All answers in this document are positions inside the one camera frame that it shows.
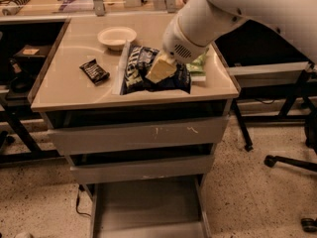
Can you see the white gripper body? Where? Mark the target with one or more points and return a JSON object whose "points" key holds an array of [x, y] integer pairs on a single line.
{"points": [[178, 45]]}

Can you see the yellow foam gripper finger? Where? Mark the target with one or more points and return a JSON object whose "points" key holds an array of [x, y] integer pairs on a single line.
{"points": [[163, 67]]}

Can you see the blue chip bag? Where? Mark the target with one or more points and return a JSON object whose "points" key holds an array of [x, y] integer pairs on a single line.
{"points": [[135, 63]]}

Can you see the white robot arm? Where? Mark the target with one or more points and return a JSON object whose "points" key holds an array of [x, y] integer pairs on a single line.
{"points": [[294, 20]]}

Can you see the green chip bag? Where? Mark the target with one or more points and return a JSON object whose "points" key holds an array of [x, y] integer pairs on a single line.
{"points": [[196, 68]]}

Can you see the grey top drawer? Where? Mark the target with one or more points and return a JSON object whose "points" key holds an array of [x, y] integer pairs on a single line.
{"points": [[136, 136]]}

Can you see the grey drawer cabinet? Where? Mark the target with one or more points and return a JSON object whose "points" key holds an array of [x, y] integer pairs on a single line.
{"points": [[68, 99]]}

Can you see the grey middle drawer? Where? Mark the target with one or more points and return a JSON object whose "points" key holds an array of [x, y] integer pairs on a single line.
{"points": [[152, 169]]}

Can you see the grey open bottom drawer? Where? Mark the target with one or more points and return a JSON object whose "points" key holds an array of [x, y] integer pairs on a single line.
{"points": [[149, 208]]}

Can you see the white paper bowl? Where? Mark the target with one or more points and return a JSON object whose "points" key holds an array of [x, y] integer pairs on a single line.
{"points": [[115, 38]]}

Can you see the black snack bar wrapper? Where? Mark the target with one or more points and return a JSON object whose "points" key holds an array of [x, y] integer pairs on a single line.
{"points": [[95, 72]]}

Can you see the black box on shelf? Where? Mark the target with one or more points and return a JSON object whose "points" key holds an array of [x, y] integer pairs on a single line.
{"points": [[32, 57]]}

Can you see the black office chair base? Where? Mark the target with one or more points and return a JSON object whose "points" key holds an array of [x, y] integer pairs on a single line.
{"points": [[310, 130]]}

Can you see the black caster wheel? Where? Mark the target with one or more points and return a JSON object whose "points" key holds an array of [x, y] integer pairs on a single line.
{"points": [[309, 224]]}

